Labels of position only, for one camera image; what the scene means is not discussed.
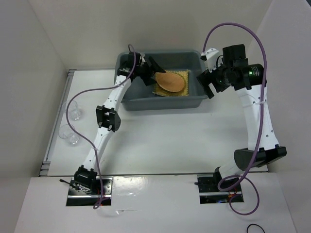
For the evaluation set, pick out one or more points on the grey plastic bin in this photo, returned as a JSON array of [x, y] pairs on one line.
[[139, 97]]

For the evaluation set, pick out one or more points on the clear plastic cup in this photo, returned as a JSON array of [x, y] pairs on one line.
[[72, 109], [67, 134]]

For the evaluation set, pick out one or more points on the round orange woven plate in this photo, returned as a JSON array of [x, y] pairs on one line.
[[169, 81]]

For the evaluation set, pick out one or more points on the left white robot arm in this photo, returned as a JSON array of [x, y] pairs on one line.
[[108, 119]]

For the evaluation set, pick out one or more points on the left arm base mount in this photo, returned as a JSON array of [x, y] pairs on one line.
[[80, 196]]

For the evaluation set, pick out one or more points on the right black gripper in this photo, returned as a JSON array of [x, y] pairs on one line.
[[207, 76]]

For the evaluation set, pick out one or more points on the square bamboo mat tray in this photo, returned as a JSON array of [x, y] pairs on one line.
[[161, 92]]

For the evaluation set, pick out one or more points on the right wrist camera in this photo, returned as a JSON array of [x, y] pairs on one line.
[[235, 56]]

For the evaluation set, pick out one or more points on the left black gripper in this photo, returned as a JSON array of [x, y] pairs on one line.
[[154, 67]]

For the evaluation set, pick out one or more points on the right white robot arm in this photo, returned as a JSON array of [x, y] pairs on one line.
[[262, 147]]

